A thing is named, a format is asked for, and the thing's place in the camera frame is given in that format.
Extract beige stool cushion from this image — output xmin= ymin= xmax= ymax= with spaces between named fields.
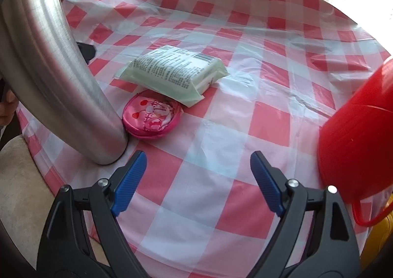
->
xmin=0 ymin=135 xmax=102 ymax=269

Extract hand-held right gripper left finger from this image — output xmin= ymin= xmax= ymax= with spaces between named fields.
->
xmin=37 ymin=150 xmax=148 ymax=278

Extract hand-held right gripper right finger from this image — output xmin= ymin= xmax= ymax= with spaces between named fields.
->
xmin=250 ymin=151 xmax=361 ymax=278

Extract yellow leather chair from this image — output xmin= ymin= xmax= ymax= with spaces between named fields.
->
xmin=359 ymin=213 xmax=393 ymax=269

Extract white tissue packet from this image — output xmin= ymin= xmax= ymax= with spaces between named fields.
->
xmin=113 ymin=45 xmax=230 ymax=108

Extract pink round coin purse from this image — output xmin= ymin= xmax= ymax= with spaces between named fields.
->
xmin=122 ymin=93 xmax=185 ymax=139

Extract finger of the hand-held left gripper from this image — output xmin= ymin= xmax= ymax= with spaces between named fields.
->
xmin=76 ymin=42 xmax=96 ymax=65

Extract red white checkered tablecloth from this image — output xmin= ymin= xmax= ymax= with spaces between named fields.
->
xmin=17 ymin=0 xmax=393 ymax=278

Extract stainless steel flask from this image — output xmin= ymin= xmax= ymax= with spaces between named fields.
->
xmin=0 ymin=0 xmax=129 ymax=165

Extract person's left hand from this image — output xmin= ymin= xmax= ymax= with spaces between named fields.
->
xmin=0 ymin=94 xmax=19 ymax=127

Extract red plastic thermos jug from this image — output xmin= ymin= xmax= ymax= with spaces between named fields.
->
xmin=318 ymin=58 xmax=393 ymax=228

